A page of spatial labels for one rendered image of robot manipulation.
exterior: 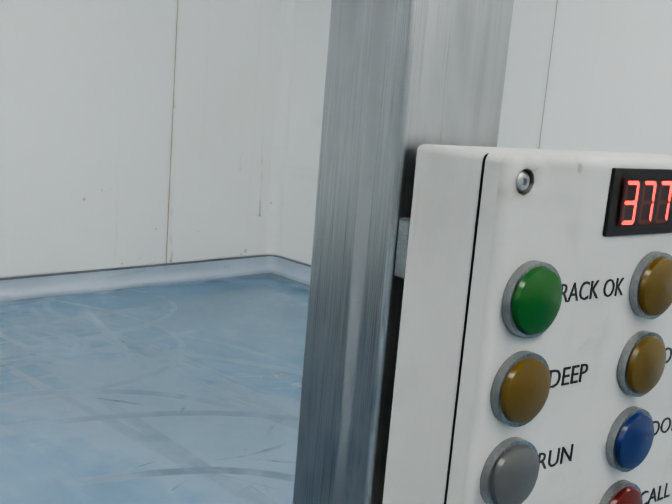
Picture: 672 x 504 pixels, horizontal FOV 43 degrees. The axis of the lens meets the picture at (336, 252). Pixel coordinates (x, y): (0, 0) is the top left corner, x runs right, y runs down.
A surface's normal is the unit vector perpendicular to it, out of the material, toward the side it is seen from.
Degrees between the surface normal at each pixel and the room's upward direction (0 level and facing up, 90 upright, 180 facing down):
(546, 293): 87
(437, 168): 90
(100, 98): 90
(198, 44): 90
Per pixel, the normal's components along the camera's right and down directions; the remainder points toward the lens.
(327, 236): -0.80, 0.04
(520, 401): 0.54, 0.22
